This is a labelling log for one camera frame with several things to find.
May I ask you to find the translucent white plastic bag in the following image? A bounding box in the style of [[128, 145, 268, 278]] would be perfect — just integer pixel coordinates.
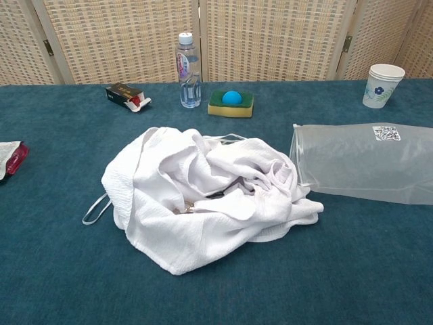
[[289, 122, 433, 206]]

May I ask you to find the white red spout pouch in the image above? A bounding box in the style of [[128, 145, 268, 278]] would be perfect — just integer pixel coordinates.
[[0, 140, 30, 182]]

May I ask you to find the black snack packet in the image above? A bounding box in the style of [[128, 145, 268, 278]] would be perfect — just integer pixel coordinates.
[[105, 83, 152, 113]]

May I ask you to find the white garment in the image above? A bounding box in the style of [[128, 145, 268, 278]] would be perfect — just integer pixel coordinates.
[[82, 127, 325, 276]]

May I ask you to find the blue ball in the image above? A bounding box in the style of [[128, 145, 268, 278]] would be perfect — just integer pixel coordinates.
[[221, 90, 243, 105]]

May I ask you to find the blue felt tablecloth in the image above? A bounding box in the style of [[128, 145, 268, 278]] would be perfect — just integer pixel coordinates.
[[0, 78, 433, 325]]

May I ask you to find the white floral paper cup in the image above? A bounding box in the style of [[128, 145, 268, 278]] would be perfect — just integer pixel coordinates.
[[362, 64, 406, 109]]

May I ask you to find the woven folding screen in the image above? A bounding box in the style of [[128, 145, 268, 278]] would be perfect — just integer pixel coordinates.
[[0, 0, 433, 86]]

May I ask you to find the clear plastic water bottle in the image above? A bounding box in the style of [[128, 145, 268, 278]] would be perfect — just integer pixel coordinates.
[[175, 32, 203, 109]]

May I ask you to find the green yellow sponge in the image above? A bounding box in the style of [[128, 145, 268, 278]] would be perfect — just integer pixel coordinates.
[[207, 89, 255, 119]]

